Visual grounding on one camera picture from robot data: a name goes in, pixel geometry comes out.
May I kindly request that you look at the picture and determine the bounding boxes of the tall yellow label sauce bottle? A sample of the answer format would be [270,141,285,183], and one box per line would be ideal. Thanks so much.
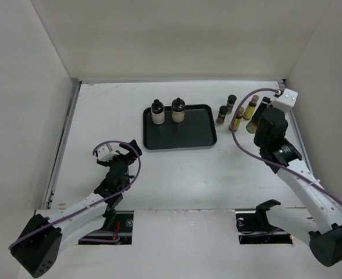
[243,95,259,120]

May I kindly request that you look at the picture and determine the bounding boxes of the green label chili sauce bottle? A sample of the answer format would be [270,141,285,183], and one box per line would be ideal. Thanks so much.
[246,120,258,134]

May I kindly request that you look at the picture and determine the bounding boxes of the small spice jar black lid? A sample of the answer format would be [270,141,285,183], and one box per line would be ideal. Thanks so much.
[226,95,237,114]

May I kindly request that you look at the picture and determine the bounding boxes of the short yellow label sauce bottle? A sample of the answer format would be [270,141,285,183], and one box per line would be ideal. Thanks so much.
[229,107,244,131]

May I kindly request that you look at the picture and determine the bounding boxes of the clear shaker bottle black cap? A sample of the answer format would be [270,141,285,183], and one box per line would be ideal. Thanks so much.
[151,99,165,125]

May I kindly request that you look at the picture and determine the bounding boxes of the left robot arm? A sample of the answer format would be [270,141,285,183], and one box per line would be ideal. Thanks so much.
[9,140,142,278]

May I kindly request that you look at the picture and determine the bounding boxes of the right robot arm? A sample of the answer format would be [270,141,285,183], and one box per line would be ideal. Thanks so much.
[254,98,342,267]

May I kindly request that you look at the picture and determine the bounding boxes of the black plastic tray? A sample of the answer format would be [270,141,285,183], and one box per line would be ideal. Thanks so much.
[142,104,217,151]

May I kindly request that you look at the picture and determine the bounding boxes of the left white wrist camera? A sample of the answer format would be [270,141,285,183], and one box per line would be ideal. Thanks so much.
[96,144,119,162]

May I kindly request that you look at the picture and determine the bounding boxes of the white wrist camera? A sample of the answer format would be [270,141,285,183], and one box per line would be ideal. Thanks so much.
[270,88,298,114]
[96,144,119,162]

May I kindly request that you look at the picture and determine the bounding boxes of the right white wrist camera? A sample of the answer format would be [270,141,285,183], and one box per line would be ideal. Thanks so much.
[270,88,298,114]

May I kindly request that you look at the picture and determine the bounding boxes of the right aluminium table rail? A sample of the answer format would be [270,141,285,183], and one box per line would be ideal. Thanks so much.
[277,78,311,168]

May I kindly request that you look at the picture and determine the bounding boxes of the aluminium table rail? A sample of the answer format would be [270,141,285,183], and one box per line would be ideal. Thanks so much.
[277,78,311,168]
[41,78,82,209]

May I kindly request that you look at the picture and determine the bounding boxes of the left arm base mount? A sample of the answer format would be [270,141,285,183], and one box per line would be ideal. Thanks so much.
[79,211,134,245]

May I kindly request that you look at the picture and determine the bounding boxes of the left aluminium table rail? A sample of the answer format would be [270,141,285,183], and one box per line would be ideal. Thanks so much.
[41,78,82,209]

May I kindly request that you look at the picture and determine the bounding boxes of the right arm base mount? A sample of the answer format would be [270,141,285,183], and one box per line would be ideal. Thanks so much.
[236,199,293,245]

